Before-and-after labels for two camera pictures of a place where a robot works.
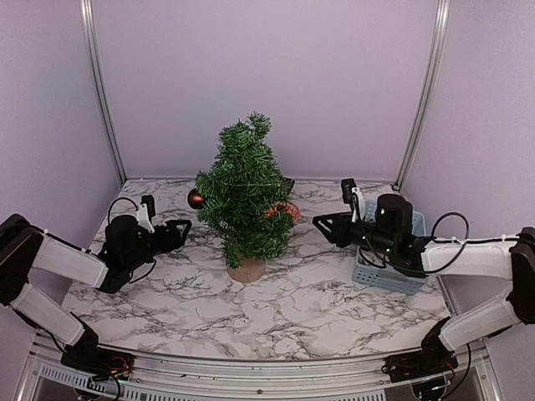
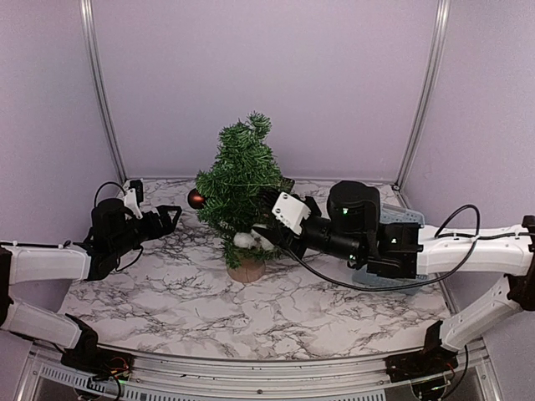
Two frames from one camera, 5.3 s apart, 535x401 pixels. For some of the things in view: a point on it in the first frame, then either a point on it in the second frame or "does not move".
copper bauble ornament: x=195 y=199 does not move
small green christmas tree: x=245 y=199 does not move
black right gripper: x=339 y=219 → x=278 y=239
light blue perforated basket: x=373 y=270 does not move
